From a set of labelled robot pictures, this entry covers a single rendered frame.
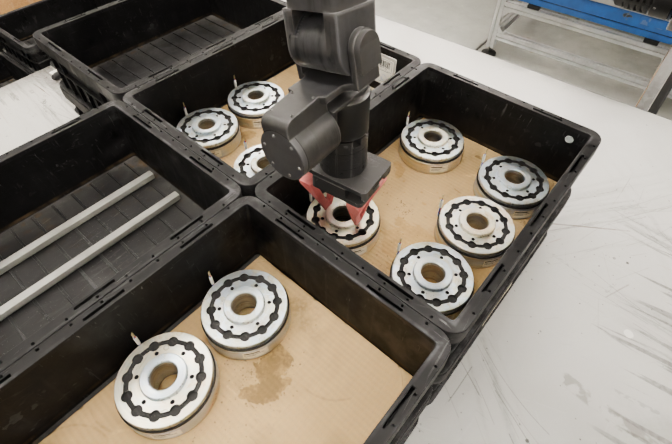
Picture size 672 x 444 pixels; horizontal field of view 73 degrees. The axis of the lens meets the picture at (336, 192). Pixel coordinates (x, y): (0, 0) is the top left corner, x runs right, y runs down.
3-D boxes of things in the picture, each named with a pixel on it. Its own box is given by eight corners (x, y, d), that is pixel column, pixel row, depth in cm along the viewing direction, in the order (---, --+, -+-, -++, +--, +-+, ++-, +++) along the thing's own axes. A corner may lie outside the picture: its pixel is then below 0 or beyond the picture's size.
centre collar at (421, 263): (428, 251, 59) (429, 249, 58) (460, 275, 56) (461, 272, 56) (404, 274, 56) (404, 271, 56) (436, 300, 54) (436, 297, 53)
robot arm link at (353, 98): (382, 78, 47) (338, 60, 49) (341, 110, 43) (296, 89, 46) (378, 130, 52) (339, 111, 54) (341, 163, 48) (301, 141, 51)
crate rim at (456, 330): (423, 72, 79) (425, 59, 77) (598, 147, 65) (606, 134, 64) (250, 203, 58) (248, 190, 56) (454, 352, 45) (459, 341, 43)
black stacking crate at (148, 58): (214, 18, 112) (204, -30, 104) (300, 60, 99) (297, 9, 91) (59, 88, 92) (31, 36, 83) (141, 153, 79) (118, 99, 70)
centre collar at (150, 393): (172, 345, 50) (170, 343, 50) (197, 377, 48) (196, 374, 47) (131, 377, 48) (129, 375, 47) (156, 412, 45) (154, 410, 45)
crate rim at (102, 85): (206, -22, 105) (203, -33, 104) (298, 18, 92) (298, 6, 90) (34, 45, 85) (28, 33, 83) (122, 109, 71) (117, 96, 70)
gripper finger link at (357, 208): (358, 246, 59) (360, 197, 52) (313, 223, 61) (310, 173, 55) (384, 213, 62) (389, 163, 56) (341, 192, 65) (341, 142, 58)
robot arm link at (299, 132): (379, 21, 42) (310, 13, 46) (295, 77, 36) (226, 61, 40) (390, 131, 49) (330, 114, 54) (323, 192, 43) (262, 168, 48)
